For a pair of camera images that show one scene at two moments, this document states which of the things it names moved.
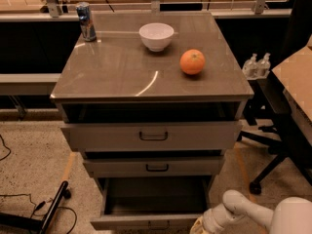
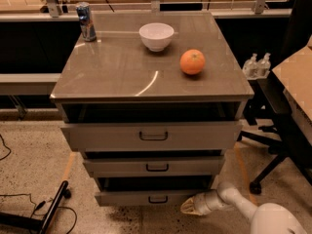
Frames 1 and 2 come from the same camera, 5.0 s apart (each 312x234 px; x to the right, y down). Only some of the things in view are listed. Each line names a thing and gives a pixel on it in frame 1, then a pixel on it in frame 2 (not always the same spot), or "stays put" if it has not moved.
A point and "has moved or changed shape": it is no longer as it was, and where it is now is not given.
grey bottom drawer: [151, 203] has moved or changed shape
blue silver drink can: [83, 10] stays put
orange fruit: [192, 61] stays put
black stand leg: [26, 222] stays put
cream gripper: [211, 220] -> [205, 203]
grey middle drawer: [153, 168] stays put
